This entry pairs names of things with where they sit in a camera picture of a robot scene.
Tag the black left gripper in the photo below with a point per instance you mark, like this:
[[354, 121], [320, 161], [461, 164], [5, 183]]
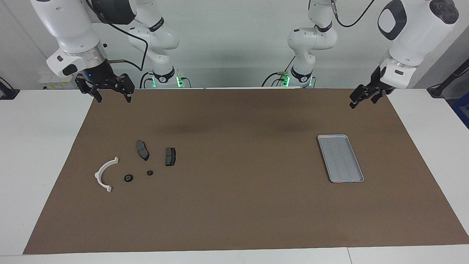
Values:
[[375, 86]]

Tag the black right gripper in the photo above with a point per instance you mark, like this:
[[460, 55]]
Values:
[[102, 75]]

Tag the large black bearing gear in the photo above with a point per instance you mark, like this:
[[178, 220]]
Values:
[[128, 178]]

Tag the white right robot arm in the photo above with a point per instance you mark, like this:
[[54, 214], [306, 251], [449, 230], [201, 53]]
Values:
[[73, 25]]

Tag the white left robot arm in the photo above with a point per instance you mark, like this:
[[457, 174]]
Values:
[[417, 33]]

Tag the silver metal tray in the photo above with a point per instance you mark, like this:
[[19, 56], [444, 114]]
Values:
[[340, 158]]

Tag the long curved grey brake pad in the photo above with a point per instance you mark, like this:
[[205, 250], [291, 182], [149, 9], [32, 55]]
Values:
[[142, 149]]

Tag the white box with yellow labels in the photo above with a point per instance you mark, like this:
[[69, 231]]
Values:
[[49, 85]]

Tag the short rectangular grey brake pad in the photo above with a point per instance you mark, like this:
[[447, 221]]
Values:
[[170, 156]]

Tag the blue bin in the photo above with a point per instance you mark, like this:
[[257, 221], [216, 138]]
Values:
[[462, 113]]

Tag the brown table mat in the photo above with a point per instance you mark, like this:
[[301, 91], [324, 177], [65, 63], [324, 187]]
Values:
[[238, 205]]

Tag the white curved plastic bracket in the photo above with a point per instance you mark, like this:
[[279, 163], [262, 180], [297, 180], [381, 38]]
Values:
[[100, 171]]

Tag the black clamp mount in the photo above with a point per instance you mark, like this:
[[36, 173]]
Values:
[[7, 93]]

